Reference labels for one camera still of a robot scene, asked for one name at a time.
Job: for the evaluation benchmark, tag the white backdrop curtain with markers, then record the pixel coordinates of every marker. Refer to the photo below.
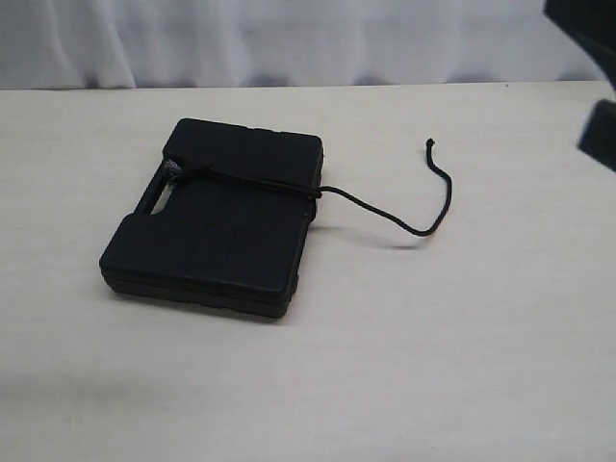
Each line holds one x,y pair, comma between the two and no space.
183,44

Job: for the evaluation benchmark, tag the black plastic carry case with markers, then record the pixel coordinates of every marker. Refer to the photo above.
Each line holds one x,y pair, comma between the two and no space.
223,221

